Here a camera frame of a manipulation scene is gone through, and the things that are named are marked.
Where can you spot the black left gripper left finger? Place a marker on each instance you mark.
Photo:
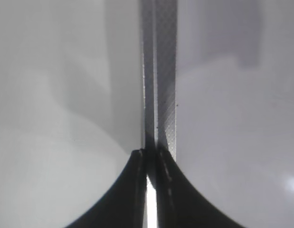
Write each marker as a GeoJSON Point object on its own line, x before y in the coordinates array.
{"type": "Point", "coordinates": [122, 206]}

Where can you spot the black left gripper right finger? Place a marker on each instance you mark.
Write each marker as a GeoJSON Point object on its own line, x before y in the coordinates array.
{"type": "Point", "coordinates": [179, 204]}

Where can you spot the white whiteboard with grey frame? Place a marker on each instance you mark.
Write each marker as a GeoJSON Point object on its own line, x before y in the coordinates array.
{"type": "Point", "coordinates": [218, 94]}

